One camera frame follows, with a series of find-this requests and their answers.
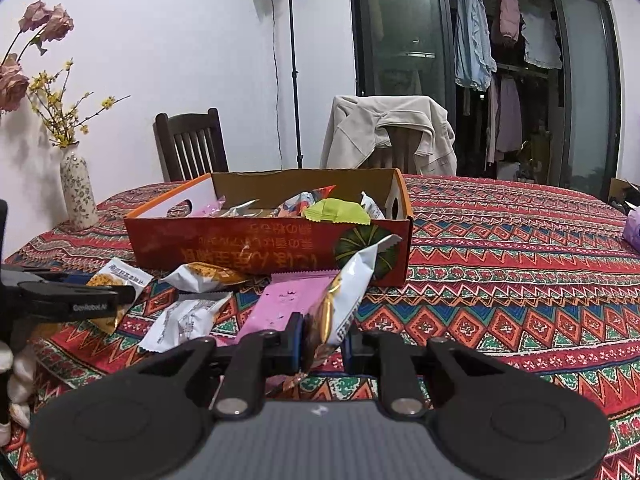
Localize purple snack packet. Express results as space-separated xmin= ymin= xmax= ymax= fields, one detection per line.
xmin=234 ymin=270 xmax=340 ymax=391

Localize white orange cracker packet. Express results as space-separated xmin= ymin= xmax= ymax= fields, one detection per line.
xmin=282 ymin=234 xmax=402 ymax=391

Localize white cracker snack packet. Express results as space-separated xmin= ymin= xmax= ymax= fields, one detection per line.
xmin=87 ymin=258 xmax=153 ymax=335

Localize white cracker packet back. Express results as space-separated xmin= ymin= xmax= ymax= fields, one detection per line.
xmin=139 ymin=292 xmax=232 ymax=353

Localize orange cracker snack packet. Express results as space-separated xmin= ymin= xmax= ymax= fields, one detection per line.
xmin=160 ymin=262 xmax=248 ymax=294

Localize red blue spicy snack bag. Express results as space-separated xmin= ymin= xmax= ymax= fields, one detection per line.
xmin=271 ymin=185 xmax=334 ymax=218

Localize large green snack bar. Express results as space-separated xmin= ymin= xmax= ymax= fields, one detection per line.
xmin=303 ymin=198 xmax=371 ymax=226

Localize red orange cardboard box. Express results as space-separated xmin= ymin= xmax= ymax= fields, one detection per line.
xmin=125 ymin=168 xmax=413 ymax=286

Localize yellow blossom branches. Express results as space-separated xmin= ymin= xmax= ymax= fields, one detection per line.
xmin=26 ymin=58 xmax=130 ymax=150

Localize patterned red tablecloth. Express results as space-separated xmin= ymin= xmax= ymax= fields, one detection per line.
xmin=6 ymin=176 xmax=639 ymax=479

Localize chair under beige jacket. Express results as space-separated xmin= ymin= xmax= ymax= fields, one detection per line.
xmin=362 ymin=127 xmax=422 ymax=174

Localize dark wooden chair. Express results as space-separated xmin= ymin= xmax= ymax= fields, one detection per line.
xmin=153 ymin=107 xmax=229 ymax=181

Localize beige jacket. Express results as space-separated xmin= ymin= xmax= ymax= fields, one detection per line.
xmin=320 ymin=96 xmax=457 ymax=176

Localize pink dried roses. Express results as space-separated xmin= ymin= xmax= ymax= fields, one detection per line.
xmin=0 ymin=0 xmax=75 ymax=114

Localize purple tissue pack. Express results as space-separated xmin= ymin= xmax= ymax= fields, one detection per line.
xmin=623 ymin=208 xmax=640 ymax=252

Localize cardboard box on floor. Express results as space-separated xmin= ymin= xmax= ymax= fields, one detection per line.
xmin=606 ymin=178 xmax=640 ymax=216

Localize light blue hanging shirt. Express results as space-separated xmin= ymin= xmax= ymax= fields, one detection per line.
xmin=454 ymin=0 xmax=497 ymax=92

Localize white hanging top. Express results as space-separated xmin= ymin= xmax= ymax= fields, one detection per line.
xmin=521 ymin=4 xmax=562 ymax=70

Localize pink hanging garment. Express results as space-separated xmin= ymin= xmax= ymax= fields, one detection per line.
xmin=497 ymin=0 xmax=521 ymax=46

